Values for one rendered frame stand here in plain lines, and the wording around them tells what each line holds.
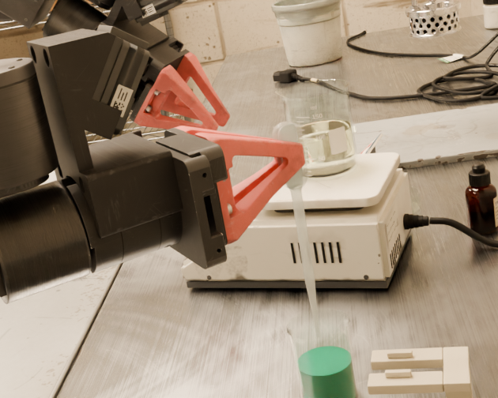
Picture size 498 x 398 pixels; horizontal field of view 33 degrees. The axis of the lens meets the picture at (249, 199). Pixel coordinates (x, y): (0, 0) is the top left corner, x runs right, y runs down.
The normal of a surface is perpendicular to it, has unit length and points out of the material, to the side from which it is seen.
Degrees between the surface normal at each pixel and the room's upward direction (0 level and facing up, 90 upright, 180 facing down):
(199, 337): 0
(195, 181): 90
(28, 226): 56
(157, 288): 0
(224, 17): 90
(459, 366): 0
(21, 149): 90
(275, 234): 90
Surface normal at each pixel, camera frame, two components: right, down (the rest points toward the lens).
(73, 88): 0.48, 0.22
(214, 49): -0.07, 0.35
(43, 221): 0.31, -0.34
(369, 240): -0.33, 0.37
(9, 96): 0.67, 0.15
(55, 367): -0.17, -0.93
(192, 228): -0.86, 0.30
